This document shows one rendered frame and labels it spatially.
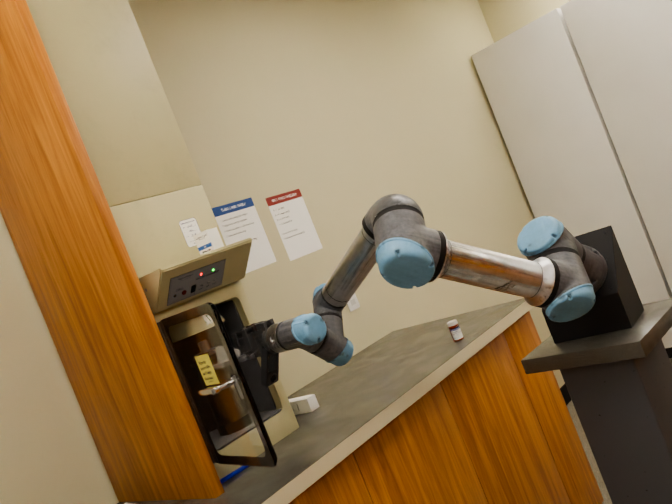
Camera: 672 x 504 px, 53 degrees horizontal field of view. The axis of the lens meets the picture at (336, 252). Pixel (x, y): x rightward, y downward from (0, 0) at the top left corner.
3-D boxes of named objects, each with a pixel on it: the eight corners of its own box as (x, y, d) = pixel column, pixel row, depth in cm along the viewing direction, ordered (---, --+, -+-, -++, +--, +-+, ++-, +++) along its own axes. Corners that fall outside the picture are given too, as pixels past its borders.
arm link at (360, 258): (381, 165, 152) (301, 294, 184) (387, 198, 144) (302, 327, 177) (426, 179, 156) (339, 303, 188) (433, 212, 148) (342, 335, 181)
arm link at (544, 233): (575, 228, 173) (549, 201, 165) (592, 267, 163) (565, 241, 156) (534, 251, 178) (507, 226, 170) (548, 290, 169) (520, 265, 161)
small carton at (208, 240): (200, 256, 186) (192, 236, 186) (211, 253, 190) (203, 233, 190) (214, 250, 184) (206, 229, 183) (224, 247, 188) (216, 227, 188)
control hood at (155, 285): (150, 315, 175) (135, 279, 174) (240, 279, 199) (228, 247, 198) (174, 306, 167) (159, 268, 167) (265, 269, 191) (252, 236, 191)
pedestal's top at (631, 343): (685, 310, 177) (680, 296, 177) (646, 357, 155) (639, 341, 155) (574, 331, 200) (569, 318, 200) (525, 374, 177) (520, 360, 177)
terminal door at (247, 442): (219, 462, 175) (161, 319, 174) (279, 466, 151) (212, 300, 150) (216, 464, 175) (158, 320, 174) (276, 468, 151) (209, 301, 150)
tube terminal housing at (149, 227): (167, 486, 192) (65, 235, 191) (248, 434, 216) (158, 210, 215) (218, 483, 175) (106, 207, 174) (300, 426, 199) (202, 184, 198)
